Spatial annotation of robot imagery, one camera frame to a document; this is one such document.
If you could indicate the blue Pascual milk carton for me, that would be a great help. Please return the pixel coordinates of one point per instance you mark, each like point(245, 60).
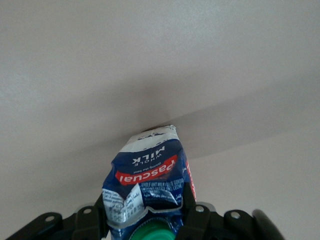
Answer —
point(147, 175)

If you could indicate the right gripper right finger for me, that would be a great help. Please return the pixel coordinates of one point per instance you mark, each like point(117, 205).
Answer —
point(212, 225)

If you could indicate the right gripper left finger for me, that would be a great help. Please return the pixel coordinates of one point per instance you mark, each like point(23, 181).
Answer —
point(82, 225)

